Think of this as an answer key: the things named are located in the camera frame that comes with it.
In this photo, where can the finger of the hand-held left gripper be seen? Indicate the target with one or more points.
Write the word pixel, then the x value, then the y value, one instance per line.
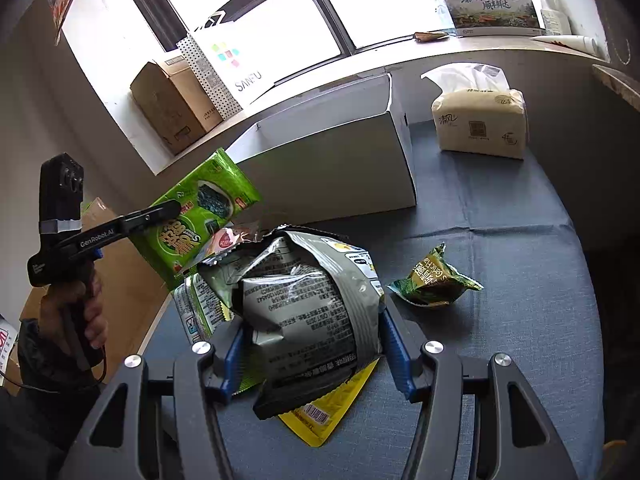
pixel 150 215

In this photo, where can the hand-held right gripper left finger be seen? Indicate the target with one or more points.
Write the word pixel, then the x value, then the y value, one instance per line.
pixel 234 360

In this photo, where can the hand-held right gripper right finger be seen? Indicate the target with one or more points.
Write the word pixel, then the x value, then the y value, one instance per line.
pixel 397 355

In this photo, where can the green seaweed snack packet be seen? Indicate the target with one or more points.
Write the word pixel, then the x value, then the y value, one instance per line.
pixel 210 195

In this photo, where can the grey chip bag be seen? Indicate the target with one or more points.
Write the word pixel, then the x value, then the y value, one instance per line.
pixel 300 310

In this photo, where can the yellow snack packet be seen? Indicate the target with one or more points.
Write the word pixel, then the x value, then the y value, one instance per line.
pixel 320 420

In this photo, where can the white cardboard box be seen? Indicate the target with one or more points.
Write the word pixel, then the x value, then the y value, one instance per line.
pixel 325 170

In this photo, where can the person's left forearm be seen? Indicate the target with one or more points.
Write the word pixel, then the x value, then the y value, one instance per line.
pixel 40 385

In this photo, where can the person's left hand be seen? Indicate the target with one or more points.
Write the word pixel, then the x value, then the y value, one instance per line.
pixel 95 320

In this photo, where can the green white packet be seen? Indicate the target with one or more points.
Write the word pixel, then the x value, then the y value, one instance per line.
pixel 200 305

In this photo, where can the large flat cardboard box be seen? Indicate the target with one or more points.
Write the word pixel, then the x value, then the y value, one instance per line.
pixel 130 280

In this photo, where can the clear pink snack packet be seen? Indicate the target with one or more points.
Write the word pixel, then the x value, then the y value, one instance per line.
pixel 227 240

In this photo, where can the small dark green snack packet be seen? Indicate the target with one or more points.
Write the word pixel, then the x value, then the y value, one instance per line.
pixel 432 280

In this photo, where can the brown cardboard box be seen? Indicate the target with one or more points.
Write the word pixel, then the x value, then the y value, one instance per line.
pixel 165 105

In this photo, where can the blue tablecloth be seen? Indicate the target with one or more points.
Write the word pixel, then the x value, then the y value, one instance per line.
pixel 500 240

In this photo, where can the red white packet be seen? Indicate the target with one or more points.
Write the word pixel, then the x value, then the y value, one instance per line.
pixel 7 345

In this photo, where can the white dotted shopping bag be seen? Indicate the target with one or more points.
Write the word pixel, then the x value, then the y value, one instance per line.
pixel 225 60

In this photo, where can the beige tissue pack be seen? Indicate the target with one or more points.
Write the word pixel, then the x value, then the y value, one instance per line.
pixel 480 120

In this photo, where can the brown flat packet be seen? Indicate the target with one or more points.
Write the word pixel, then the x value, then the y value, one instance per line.
pixel 430 36

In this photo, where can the stone counter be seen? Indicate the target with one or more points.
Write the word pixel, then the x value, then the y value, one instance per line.
pixel 620 85

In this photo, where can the white tube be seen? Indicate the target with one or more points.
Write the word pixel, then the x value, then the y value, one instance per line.
pixel 570 42

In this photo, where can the landscape printed box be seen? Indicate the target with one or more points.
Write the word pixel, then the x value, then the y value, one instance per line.
pixel 490 10

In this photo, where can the white bottle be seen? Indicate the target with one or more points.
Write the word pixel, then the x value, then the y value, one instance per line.
pixel 552 20

